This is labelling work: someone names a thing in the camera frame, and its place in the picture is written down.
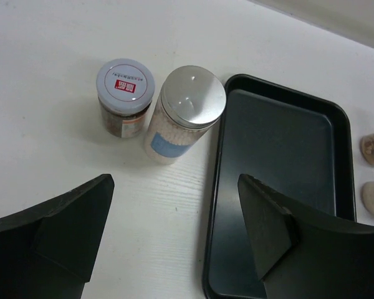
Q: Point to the tall jar silver lid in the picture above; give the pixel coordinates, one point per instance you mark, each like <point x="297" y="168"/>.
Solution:
<point x="191" y="100"/>

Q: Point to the black rectangular tray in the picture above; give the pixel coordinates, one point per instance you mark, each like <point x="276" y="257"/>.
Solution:
<point x="298" y="144"/>

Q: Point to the dark sauce jar white lid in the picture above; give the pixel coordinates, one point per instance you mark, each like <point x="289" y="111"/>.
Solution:
<point x="125" y="89"/>

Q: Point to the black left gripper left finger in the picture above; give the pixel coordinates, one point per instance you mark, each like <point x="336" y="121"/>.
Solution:
<point x="49" y="250"/>

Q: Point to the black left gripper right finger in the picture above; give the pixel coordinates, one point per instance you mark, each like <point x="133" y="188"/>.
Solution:
<point x="301" y="252"/>

